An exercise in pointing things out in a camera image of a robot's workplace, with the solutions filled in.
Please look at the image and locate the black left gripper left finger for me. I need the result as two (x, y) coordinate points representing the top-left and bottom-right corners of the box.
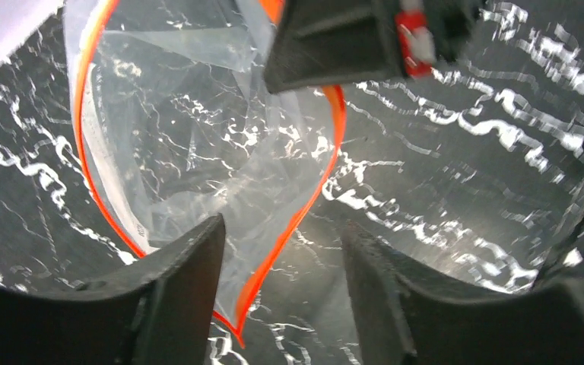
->
(0, 214), (225, 364)

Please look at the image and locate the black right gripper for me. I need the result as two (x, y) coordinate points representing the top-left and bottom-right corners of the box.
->
(263, 0), (490, 95)

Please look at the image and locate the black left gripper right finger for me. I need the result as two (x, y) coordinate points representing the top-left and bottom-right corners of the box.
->
(341, 223), (584, 364)

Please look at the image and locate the clear orange zip top bag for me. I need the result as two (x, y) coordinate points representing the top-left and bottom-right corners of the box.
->
(63, 1), (347, 338)

